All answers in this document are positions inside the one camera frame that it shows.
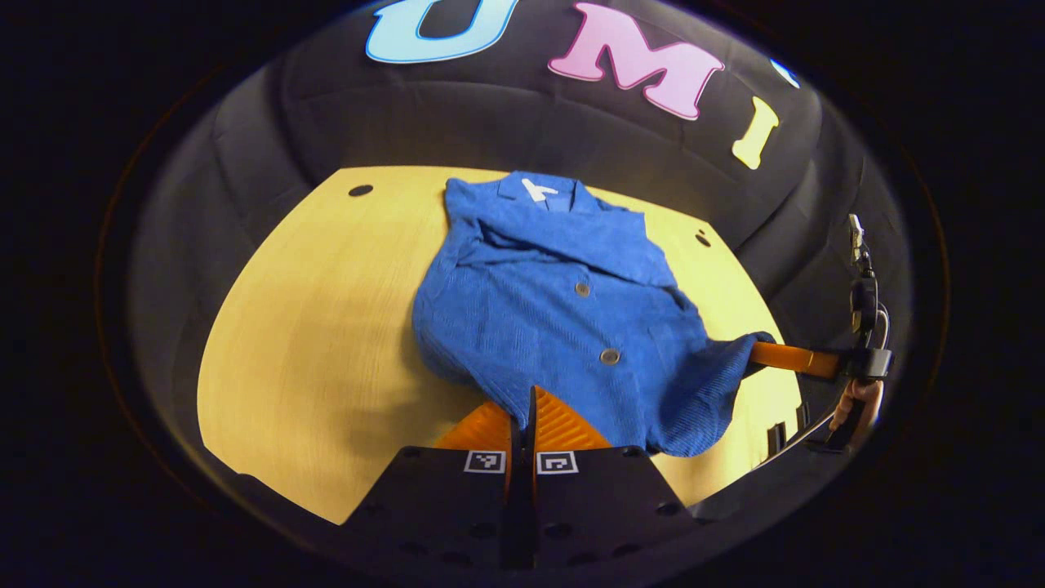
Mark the blue button shirt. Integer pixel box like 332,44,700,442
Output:
411,170,776,458

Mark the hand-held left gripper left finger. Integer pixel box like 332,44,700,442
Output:
341,399,527,572

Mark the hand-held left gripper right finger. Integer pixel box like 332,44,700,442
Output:
522,384,696,571

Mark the black backdrop cloth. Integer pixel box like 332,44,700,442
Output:
122,0,915,425

